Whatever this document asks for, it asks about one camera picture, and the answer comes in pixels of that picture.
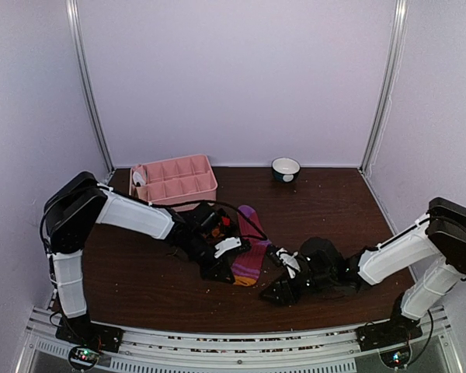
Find left aluminium frame post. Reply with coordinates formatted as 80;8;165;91
65;0;115;174

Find aluminium frame post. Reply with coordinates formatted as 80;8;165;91
65;0;115;174
360;0;409;175

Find pink divided organizer tray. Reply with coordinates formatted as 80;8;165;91
129;155;217;205

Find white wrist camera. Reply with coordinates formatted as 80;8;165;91
214;237;242;259
276;248;308;280

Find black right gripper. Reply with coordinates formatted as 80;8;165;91
259;270;335;307

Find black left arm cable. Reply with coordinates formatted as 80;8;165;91
151;200;269;240

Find black red yellow argyle sock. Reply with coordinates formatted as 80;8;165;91
197;208;238;240

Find front aluminium rail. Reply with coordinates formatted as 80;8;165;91
17;305;465;373

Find white item in tray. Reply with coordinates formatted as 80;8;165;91
132;171;147;187

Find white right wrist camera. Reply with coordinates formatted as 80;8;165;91
276;248;308;280

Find dark blue white bowl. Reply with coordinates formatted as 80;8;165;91
271;157;301;183

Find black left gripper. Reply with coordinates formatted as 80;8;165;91
183;232;235;283

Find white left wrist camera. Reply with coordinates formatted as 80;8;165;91
214;237;242;259

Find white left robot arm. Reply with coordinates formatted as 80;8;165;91
40;171;251;345

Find right aluminium frame post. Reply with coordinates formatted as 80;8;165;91
360;0;409;175

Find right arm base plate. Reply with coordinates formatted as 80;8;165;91
356;320;423;351

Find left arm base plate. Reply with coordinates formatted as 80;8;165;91
55;317;123;353

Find maroon purple striped sock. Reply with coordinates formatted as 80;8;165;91
227;204;273;288

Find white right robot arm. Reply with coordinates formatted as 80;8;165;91
259;197;466;343

